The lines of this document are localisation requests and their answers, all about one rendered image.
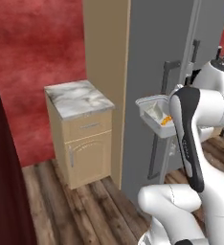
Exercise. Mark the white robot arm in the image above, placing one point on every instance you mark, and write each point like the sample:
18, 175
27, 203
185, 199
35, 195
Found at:
212, 197

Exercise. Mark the beige cabinet door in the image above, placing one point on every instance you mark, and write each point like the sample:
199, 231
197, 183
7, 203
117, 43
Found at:
91, 159

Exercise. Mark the clear tupperware with food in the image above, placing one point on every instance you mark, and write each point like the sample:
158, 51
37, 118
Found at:
155, 118

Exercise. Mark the beige cabinet with marble top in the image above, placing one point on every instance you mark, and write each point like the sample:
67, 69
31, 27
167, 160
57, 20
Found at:
55, 127

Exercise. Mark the grey fridge door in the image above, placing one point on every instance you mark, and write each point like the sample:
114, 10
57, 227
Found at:
149, 48

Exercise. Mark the grey fridge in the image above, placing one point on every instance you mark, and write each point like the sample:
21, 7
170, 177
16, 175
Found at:
212, 22

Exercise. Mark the beige drawer front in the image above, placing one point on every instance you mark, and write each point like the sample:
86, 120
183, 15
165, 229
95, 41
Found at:
72, 129

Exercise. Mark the tall beige side panel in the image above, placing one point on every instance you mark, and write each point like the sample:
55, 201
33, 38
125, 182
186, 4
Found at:
106, 48

